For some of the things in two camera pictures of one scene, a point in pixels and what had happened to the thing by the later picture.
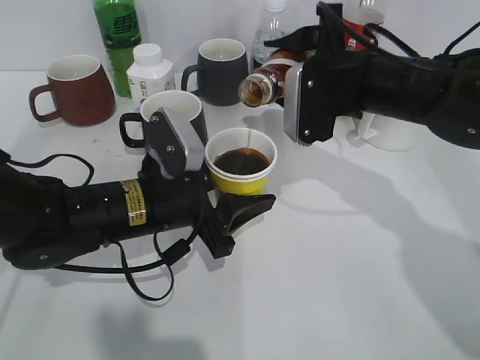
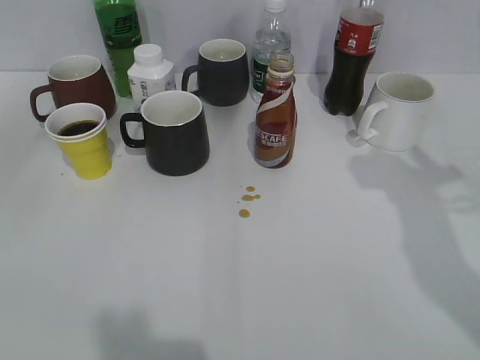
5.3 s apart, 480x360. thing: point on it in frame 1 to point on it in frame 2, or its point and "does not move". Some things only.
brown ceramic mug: x=81 y=89 does not move
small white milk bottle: x=149 y=74 does not move
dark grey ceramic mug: x=222 y=64 does not move
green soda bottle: x=121 y=27 does not move
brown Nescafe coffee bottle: x=265 y=86 to x=276 y=121
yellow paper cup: x=240 y=160 to x=81 y=130
